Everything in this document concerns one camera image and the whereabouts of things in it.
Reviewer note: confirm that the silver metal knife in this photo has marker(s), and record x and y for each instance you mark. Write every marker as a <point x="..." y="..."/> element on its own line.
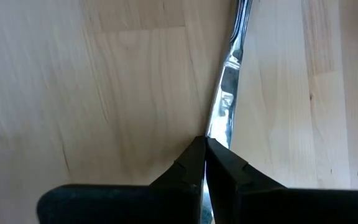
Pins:
<point x="228" y="87"/>

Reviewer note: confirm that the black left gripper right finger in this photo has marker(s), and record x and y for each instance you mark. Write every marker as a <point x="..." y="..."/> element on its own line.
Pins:
<point x="275" y="208"/>

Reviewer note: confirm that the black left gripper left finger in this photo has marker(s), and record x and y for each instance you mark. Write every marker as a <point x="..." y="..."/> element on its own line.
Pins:
<point x="120" y="205"/>

